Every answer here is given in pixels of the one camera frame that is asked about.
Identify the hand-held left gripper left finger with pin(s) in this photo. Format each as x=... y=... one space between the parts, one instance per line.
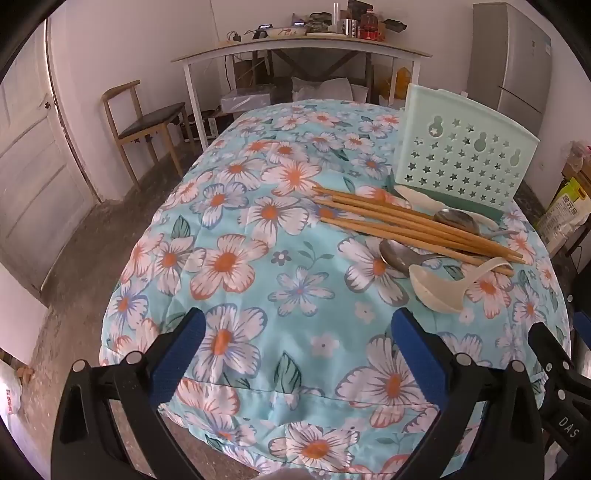
x=180 y=355

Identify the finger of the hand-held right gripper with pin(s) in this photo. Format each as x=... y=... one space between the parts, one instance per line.
x=554 y=374

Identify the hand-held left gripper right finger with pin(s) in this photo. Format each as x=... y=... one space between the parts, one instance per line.
x=418 y=360

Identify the pile of wooden chopsticks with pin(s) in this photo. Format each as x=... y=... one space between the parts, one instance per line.
x=392 y=224

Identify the mint green plastic utensil holder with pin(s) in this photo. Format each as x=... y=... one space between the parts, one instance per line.
x=461 y=152

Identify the white plastic soup spoon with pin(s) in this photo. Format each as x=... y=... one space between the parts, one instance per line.
x=436 y=288

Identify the metal spoon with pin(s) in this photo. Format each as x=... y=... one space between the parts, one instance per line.
x=459 y=220
x=397 y=258

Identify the floral light blue blanket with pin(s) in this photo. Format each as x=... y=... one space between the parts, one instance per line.
x=286 y=286

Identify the yellow and white sack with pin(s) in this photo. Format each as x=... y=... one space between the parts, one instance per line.
x=561 y=212

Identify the white flat plastic spoon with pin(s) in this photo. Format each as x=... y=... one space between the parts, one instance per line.
x=418 y=196

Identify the white bag with red print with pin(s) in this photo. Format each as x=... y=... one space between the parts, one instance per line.
x=9 y=392

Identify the cardboard box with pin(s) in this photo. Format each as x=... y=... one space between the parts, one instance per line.
x=577 y=164

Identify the wooden chair with dark seat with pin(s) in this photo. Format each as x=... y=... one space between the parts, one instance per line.
x=147 y=121

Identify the white panel door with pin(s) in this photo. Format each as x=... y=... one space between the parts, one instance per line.
x=37 y=161

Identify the box with clear plastic cover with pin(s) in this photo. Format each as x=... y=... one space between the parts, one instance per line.
x=244 y=99

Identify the yellow bag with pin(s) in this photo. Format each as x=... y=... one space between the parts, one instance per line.
x=399 y=83

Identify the white pillow bags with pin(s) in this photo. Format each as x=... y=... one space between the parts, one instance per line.
x=321 y=87

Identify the silver refrigerator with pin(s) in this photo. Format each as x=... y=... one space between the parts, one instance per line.
x=512 y=60

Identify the white-legged table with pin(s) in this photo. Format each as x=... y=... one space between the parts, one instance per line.
x=300 y=46

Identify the small black device with screen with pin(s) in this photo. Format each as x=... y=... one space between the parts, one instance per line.
x=263 y=28

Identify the red oil bottle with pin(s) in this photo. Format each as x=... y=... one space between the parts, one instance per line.
x=369 y=24

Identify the white oval dish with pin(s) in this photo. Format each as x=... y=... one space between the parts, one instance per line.
x=286 y=32

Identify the metal cups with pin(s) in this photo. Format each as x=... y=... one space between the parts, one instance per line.
x=349 y=25

